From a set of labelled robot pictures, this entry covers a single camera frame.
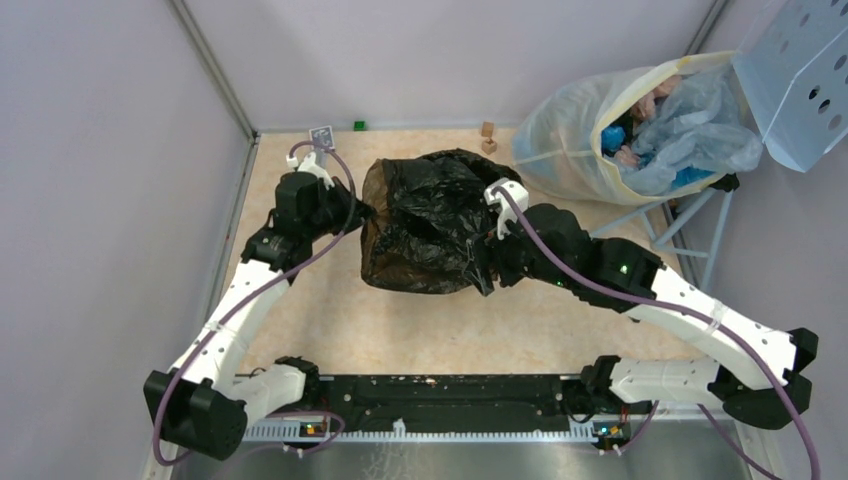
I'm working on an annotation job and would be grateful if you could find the light blue plastic bag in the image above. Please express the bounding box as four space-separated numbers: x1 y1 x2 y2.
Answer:
620 65 763 196

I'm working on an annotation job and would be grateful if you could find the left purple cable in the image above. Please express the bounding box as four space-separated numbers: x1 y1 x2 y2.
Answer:
152 140 359 468

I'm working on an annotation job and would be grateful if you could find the perforated light blue panel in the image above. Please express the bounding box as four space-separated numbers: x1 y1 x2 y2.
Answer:
733 0 847 173

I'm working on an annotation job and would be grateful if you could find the black bin liner bag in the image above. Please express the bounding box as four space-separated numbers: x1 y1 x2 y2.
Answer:
360 159 428 294

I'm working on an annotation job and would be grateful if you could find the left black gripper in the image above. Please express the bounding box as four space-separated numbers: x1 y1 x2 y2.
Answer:
304 176 377 241

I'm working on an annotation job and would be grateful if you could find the large translucent yellow-rimmed bag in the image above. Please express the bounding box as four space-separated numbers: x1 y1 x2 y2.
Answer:
512 52 748 206

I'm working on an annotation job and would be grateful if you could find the wooden cube far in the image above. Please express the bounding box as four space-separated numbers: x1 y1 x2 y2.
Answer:
481 121 495 138

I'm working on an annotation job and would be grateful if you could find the wooden cube near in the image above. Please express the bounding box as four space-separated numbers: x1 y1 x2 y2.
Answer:
481 138 498 155

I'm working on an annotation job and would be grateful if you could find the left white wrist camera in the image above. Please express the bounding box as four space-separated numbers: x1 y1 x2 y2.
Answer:
286 152 334 189

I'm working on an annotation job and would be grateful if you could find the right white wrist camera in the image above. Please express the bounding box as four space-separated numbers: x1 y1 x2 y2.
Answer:
483 178 529 240

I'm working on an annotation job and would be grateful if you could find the grey marker tag card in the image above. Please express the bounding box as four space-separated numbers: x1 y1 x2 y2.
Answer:
309 125 335 167

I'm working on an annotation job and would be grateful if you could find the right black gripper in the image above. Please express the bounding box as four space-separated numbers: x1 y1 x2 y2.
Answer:
463 222 573 295

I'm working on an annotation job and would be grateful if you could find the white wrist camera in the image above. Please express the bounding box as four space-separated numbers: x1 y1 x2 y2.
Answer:
286 152 334 189
483 178 529 240

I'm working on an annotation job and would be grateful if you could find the black trash bag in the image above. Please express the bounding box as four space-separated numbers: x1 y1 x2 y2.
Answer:
389 149 522 295

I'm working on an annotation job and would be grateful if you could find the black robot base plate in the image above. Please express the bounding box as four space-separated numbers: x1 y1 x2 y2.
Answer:
283 374 651 434

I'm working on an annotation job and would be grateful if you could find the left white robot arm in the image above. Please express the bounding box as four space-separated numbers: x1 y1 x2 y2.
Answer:
143 172 373 466

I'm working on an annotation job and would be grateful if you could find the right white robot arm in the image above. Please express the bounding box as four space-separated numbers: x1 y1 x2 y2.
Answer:
466 204 818 430

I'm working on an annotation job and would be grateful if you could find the wooden cube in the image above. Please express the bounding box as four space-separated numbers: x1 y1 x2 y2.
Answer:
481 121 495 138
481 138 498 155

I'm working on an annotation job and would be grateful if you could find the white cable duct strip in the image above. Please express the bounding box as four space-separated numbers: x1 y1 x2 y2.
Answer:
243 419 598 444

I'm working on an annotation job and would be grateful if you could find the pink plastic bag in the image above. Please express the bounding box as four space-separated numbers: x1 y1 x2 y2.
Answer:
613 75 683 168

